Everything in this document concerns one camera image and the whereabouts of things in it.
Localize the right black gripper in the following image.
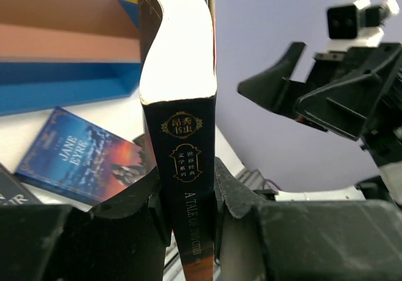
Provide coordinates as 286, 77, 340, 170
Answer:
237, 41, 401, 167

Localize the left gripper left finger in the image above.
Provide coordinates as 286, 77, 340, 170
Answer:
1, 169, 170, 280

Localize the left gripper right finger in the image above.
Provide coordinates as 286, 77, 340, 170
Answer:
215, 159, 401, 280

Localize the A Tale of Two Cities book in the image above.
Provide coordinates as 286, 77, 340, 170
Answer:
138, 0, 217, 280

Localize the Jane Eyre blue book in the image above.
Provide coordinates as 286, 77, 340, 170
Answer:
16, 107, 146, 206

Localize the Nineteen Eighty-Four blue book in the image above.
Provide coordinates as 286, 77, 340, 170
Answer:
0, 165, 42, 206

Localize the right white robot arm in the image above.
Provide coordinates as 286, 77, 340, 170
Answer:
237, 42, 401, 204

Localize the blue wooden bookshelf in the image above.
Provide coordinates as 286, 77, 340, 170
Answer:
1, 0, 142, 115

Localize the aluminium mounting rail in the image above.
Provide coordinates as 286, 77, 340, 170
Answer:
236, 168, 280, 201

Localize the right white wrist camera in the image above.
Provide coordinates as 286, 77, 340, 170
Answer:
326, 0, 400, 53

